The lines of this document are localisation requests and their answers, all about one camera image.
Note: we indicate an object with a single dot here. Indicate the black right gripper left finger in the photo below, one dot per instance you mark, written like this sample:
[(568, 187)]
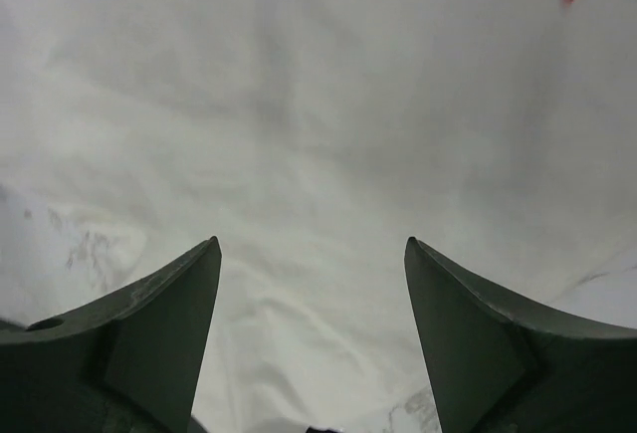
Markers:
[(126, 362)]

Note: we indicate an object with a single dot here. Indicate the white Coca-Cola t-shirt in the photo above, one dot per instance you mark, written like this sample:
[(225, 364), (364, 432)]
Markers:
[(313, 138)]

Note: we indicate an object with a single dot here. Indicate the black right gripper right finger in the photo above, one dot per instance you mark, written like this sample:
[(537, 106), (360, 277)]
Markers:
[(500, 362)]

